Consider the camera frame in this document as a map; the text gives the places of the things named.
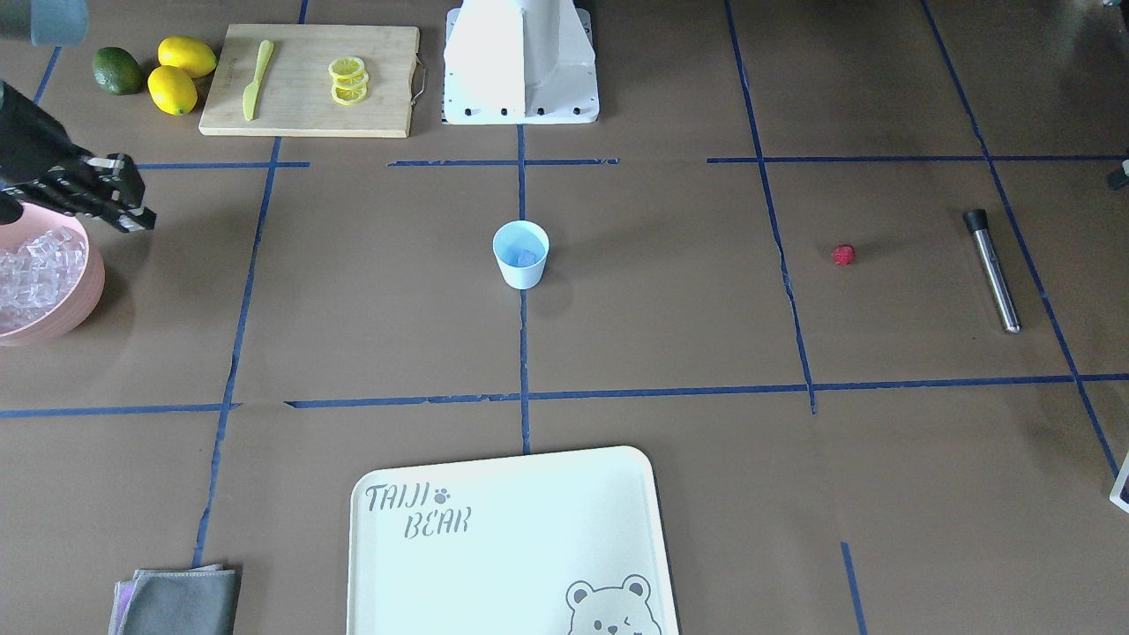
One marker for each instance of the pink bowl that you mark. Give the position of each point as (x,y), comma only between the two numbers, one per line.
(83,298)

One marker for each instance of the lemon slices stack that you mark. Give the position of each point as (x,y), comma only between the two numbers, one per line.
(350,82)

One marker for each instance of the red strawberry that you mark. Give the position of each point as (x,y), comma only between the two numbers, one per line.
(844,254)

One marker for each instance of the light blue plastic cup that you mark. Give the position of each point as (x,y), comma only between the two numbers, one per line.
(521,249)

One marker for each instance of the pile of clear ice cubes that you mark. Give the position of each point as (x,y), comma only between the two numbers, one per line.
(39,274)

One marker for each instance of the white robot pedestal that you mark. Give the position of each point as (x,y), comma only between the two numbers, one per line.
(519,63)

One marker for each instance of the white wire cup rack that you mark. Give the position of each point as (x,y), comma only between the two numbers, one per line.
(1119,490)

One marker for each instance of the cream bear tray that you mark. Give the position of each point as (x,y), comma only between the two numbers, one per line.
(549,543)

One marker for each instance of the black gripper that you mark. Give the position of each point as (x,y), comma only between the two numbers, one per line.
(28,141)

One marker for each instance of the steel muddler black tip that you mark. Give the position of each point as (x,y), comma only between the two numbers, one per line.
(977,225)

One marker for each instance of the wooden cutting board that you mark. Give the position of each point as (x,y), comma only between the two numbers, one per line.
(295,98)

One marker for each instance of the yellow lemon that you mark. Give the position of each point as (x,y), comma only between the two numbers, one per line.
(172,90)
(193,56)

